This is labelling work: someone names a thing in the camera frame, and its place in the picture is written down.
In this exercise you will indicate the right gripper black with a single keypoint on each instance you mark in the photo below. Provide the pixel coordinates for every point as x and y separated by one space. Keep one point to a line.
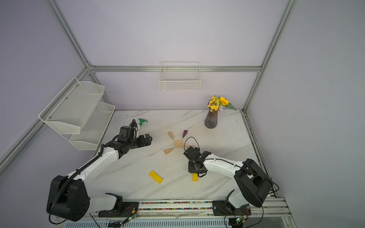
192 169

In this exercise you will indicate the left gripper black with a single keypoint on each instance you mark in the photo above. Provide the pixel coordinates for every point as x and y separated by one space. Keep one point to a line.
142 143

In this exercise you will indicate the yellow block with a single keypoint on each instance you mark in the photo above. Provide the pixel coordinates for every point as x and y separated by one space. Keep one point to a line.
195 177
156 177

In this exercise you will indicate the purple triangle block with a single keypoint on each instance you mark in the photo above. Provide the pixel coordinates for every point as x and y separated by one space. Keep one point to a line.
185 132

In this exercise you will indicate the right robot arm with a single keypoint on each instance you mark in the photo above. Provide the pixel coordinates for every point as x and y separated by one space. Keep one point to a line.
253 183

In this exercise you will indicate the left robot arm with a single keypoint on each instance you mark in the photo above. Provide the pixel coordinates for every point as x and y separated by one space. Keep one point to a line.
68 196

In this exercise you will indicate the dark ribbed vase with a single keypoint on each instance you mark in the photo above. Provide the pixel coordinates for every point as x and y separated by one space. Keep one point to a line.
211 120

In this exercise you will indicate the yellow flower bouquet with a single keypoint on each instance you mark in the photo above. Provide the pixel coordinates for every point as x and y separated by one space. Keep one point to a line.
217 103

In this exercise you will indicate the white two-tier mesh shelf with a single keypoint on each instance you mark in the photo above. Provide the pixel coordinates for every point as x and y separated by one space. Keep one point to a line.
79 115

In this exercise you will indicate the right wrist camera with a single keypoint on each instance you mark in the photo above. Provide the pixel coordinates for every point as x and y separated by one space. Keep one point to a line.
191 153

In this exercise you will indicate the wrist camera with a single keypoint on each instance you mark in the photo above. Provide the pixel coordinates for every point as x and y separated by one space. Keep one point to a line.
135 127
191 153

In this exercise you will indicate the green toy hammer wooden handle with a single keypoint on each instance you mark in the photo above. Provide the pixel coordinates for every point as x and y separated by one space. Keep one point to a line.
142 121

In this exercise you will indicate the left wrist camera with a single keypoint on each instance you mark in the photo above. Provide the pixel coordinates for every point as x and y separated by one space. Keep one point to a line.
135 127

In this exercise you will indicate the aluminium front rail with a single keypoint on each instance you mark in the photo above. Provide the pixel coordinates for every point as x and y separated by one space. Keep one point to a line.
274 213

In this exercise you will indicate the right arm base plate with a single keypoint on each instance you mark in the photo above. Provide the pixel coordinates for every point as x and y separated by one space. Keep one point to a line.
224 208

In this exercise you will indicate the white wire wall basket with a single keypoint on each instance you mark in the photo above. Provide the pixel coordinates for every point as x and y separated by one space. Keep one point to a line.
179 76

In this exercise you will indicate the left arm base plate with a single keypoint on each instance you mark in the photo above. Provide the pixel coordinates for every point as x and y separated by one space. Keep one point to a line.
125 209

